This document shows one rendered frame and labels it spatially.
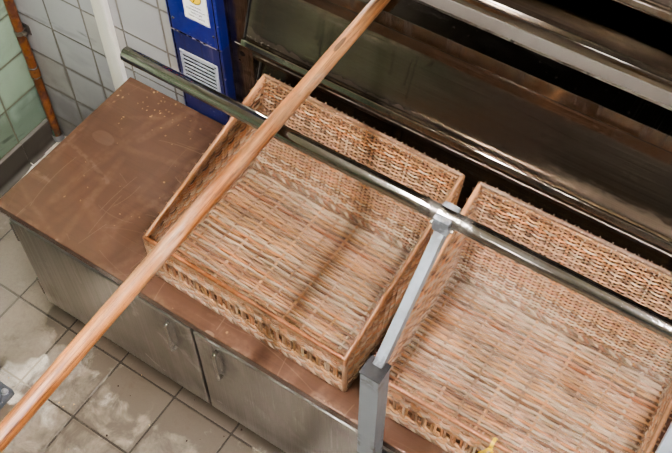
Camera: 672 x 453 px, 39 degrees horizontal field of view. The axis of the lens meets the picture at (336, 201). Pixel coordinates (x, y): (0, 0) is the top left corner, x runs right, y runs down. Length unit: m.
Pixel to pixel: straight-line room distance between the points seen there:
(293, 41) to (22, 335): 1.31
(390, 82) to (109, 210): 0.80
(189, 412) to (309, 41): 1.15
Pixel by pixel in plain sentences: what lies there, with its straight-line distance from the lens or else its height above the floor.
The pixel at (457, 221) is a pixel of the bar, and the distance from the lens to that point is 1.61.
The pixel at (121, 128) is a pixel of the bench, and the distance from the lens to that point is 2.57.
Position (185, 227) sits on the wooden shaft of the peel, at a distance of 1.58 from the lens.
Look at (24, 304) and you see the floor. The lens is 3.02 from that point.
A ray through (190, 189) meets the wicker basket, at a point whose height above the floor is 0.74.
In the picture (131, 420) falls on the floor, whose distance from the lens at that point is 2.76.
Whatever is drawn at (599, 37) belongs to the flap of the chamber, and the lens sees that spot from 1.61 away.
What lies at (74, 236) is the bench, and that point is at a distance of 2.39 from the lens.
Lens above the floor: 2.48
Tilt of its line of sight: 54 degrees down
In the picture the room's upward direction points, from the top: straight up
